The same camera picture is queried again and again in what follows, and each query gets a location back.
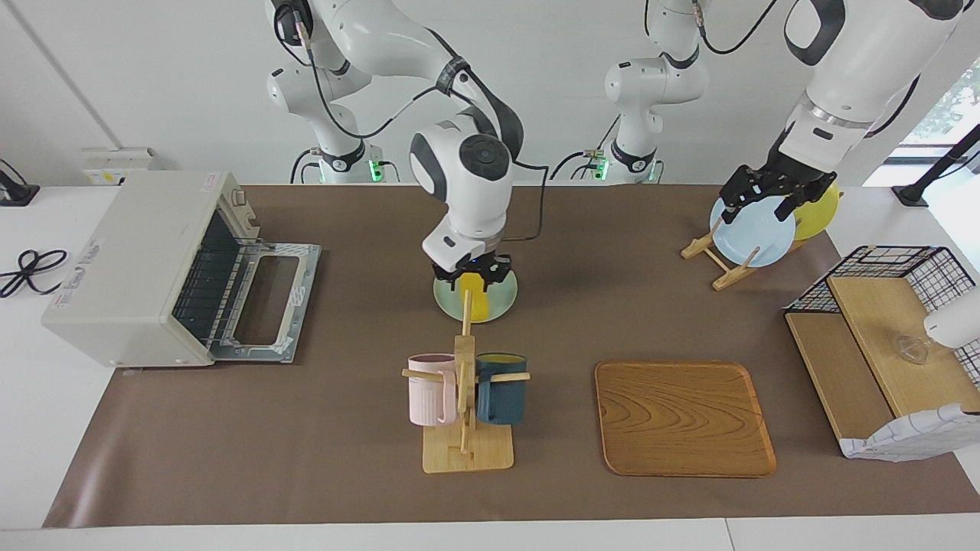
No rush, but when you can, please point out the white power box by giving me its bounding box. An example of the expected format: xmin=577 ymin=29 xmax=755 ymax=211
xmin=80 ymin=147 xmax=159 ymax=187

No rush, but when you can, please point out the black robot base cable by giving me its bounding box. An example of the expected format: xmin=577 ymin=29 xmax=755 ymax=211
xmin=548 ymin=115 xmax=621 ymax=182

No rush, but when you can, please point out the coiled black cable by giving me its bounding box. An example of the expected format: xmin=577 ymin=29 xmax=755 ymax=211
xmin=0 ymin=249 xmax=68 ymax=299

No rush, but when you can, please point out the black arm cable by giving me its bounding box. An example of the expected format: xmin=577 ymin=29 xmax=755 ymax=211
xmin=643 ymin=0 xmax=920 ymax=139
xmin=291 ymin=0 xmax=549 ymax=243

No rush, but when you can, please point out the wooden plate rack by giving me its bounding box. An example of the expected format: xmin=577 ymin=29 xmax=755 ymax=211
xmin=681 ymin=193 xmax=843 ymax=292

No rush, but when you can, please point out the yellow plate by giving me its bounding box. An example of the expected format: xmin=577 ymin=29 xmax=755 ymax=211
xmin=792 ymin=180 xmax=841 ymax=242

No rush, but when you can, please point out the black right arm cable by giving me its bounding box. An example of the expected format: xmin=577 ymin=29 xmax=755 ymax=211
xmin=291 ymin=0 xmax=549 ymax=243

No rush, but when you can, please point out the dark teal mug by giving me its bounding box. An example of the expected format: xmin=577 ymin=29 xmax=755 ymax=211
xmin=475 ymin=352 xmax=529 ymax=426

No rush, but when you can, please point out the yellow corn cob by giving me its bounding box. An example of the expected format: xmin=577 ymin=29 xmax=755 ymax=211
xmin=459 ymin=274 xmax=492 ymax=322

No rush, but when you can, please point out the white rounded object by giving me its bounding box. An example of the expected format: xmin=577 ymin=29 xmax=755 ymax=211
xmin=923 ymin=288 xmax=980 ymax=350

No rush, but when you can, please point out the light blue plate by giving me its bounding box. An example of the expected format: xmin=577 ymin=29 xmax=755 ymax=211
xmin=709 ymin=187 xmax=797 ymax=269

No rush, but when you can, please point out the pale green plate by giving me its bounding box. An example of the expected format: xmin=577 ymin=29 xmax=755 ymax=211
xmin=433 ymin=264 xmax=519 ymax=323

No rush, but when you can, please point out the metal oven wire rack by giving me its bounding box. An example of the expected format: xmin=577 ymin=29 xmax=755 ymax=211
xmin=173 ymin=208 xmax=257 ymax=360

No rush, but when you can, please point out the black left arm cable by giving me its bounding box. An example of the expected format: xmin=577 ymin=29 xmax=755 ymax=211
xmin=643 ymin=0 xmax=920 ymax=139

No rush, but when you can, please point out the black wire basket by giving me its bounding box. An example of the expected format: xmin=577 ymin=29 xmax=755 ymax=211
xmin=785 ymin=245 xmax=980 ymax=383

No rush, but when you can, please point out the oven glass door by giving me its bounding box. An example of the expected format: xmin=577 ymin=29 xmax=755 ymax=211
xmin=211 ymin=241 xmax=322 ymax=363

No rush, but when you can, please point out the brown paper table mat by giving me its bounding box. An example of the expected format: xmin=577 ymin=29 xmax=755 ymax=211
xmin=42 ymin=184 xmax=980 ymax=529

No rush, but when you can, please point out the beige toaster oven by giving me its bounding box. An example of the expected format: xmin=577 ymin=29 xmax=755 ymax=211
xmin=42 ymin=170 xmax=322 ymax=368

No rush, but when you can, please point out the black pole stand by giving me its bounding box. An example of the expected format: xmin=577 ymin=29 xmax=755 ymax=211
xmin=892 ymin=122 xmax=980 ymax=207

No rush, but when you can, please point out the small clear glass cup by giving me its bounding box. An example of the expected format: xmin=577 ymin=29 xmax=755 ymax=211
xmin=894 ymin=333 xmax=932 ymax=367

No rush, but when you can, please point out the wooden mug tree rack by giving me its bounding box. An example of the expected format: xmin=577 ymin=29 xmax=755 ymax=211
xmin=401 ymin=289 xmax=531 ymax=474

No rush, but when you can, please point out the pink ribbed mug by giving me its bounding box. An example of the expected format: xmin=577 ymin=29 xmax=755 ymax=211
xmin=407 ymin=353 xmax=460 ymax=427

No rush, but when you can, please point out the black table clamp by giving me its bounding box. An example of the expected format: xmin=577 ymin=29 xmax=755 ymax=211
xmin=0 ymin=158 xmax=41 ymax=207

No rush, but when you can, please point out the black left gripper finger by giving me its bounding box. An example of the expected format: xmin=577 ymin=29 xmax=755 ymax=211
xmin=775 ymin=180 xmax=837 ymax=223
xmin=724 ymin=165 xmax=766 ymax=224

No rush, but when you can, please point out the window with green trees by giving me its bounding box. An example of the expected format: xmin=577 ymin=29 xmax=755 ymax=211
xmin=900 ymin=57 xmax=980 ymax=146

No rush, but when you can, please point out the two-level wooden shelf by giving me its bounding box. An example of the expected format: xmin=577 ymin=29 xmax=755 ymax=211
xmin=786 ymin=275 xmax=980 ymax=460

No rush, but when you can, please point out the rectangular wooden tray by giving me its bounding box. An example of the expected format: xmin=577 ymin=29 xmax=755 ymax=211
xmin=595 ymin=360 xmax=778 ymax=479

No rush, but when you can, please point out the white checked cloth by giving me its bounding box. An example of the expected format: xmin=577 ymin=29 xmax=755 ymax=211
xmin=838 ymin=403 xmax=980 ymax=461

